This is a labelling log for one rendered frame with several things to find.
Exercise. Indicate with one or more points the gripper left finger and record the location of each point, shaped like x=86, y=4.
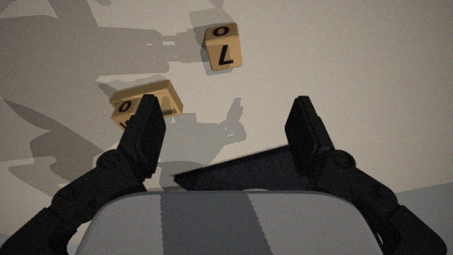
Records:
x=117, y=173

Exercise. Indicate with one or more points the tan number cube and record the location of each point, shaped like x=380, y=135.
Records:
x=222, y=44
x=123, y=112

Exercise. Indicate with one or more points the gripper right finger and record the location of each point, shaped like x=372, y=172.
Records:
x=334, y=171

